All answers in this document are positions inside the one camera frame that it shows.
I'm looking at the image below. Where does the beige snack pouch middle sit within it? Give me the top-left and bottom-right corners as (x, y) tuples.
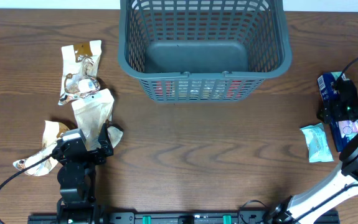
(71, 89), (115, 151)

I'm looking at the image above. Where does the beige snack pouch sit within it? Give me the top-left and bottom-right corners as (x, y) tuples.
(71, 89), (115, 151)
(58, 40), (102, 105)
(12, 120), (124, 177)

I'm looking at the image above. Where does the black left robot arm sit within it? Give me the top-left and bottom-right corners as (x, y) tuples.
(52, 123), (113, 224)

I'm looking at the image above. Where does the beige snack pouch top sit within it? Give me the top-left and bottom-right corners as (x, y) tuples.
(58, 40), (102, 105)

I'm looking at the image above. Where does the beige snack pouch bottom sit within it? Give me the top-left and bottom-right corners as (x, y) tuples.
(12, 120), (124, 177)

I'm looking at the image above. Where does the blue tissue multipack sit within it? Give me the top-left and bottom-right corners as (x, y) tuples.
(317, 72), (358, 152)

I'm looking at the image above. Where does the orange yellow cracker package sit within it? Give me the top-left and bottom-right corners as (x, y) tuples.
(151, 80), (248, 101)

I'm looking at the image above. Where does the teal small snack packet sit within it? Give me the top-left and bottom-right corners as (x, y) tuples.
(300, 123), (334, 163)

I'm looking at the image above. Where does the grey plastic basket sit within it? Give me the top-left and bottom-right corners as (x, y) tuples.
(118, 0), (292, 103)

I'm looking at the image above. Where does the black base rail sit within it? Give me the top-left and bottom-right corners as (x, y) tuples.
(27, 210), (341, 224)

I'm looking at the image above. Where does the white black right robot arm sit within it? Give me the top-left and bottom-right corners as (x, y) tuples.
(263, 134), (358, 223)

